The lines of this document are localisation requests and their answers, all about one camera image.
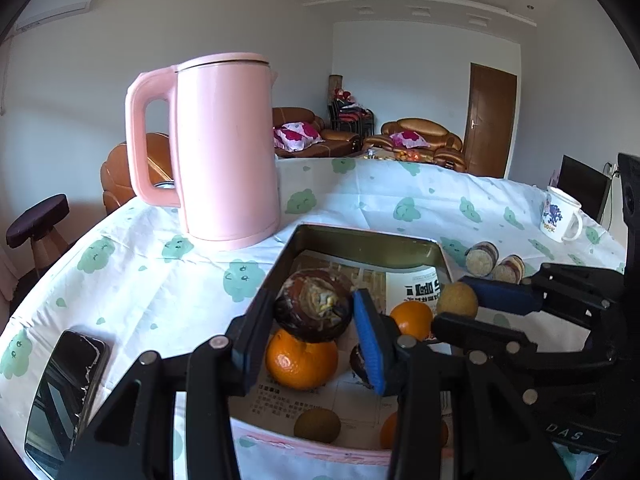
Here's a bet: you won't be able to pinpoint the white floral mug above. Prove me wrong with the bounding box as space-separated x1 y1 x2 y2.
539 185 584 243

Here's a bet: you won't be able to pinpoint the brown leather armchair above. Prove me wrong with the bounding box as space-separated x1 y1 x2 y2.
363 118 466 172

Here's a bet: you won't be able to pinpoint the gold metal tin box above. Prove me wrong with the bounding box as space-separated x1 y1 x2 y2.
224 224 451 466

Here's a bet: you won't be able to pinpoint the near brown leather chair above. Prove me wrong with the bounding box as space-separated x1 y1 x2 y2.
98 131 177 216

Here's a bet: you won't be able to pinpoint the dark round stool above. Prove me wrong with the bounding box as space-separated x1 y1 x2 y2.
6 194 70 278

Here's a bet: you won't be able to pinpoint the yellow-green round fruit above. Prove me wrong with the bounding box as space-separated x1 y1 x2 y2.
436 282 478 318

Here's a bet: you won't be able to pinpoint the pink electric kettle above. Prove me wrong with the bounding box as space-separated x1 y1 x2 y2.
125 52 281 249

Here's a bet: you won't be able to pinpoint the green kiwi fruit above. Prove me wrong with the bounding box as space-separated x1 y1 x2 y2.
294 408 342 444

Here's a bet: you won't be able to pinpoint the black television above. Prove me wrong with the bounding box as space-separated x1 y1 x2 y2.
556 155 612 222

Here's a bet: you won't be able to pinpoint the stacked black chairs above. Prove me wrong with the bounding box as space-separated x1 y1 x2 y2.
328 88 375 138

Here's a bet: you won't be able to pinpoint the purple passion fruit in box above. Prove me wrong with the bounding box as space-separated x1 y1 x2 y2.
349 344 372 389

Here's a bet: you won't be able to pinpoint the brown wooden door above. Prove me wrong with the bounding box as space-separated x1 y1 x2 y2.
463 63 518 179

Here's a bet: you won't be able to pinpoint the wooden coffee table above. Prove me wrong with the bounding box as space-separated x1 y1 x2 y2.
362 148 433 164

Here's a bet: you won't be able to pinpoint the orange tangerine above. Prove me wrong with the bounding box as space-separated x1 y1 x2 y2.
265 330 338 391
390 300 434 341

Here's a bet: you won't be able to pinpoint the dark brown passion fruit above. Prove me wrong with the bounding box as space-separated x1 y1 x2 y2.
272 269 354 344

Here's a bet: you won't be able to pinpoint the black smartphone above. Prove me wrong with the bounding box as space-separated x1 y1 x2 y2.
24 330 111 479

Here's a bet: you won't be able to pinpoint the white air conditioner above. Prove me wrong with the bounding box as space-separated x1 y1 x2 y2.
14 0 92 34

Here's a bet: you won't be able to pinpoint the long brown leather sofa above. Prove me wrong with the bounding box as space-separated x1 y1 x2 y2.
272 107 362 158

